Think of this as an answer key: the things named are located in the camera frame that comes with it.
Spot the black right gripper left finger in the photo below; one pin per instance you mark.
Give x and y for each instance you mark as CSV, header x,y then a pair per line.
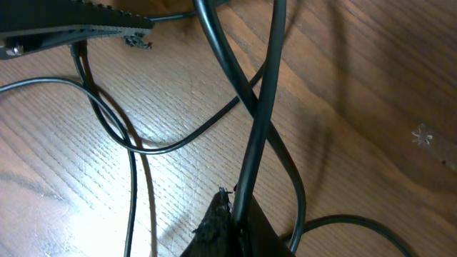
x,y
212,237

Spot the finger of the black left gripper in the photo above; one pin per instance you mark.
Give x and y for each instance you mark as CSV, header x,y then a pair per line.
x,y
17,46
24,17

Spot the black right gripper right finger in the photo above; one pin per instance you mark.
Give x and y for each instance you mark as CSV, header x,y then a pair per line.
x,y
255,236

